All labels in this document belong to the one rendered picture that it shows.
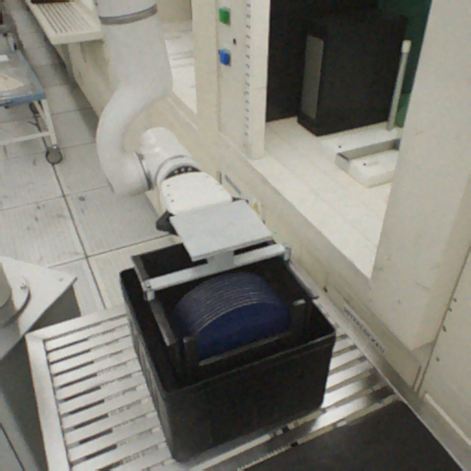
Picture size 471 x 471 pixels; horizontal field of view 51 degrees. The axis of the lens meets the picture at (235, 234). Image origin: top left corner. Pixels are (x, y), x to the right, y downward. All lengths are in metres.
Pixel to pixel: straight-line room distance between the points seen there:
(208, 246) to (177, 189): 0.16
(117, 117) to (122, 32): 0.13
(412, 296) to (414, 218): 0.13
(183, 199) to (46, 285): 0.49
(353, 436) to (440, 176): 0.37
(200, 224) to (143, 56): 0.27
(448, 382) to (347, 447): 0.24
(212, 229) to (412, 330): 0.36
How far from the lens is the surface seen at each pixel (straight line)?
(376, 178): 1.24
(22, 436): 1.21
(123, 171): 0.86
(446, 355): 0.88
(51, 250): 2.54
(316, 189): 1.20
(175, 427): 0.76
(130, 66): 0.81
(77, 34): 2.84
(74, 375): 0.96
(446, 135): 0.67
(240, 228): 0.69
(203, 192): 0.78
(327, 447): 0.74
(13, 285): 1.16
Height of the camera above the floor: 1.49
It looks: 37 degrees down
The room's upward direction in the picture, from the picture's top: straight up
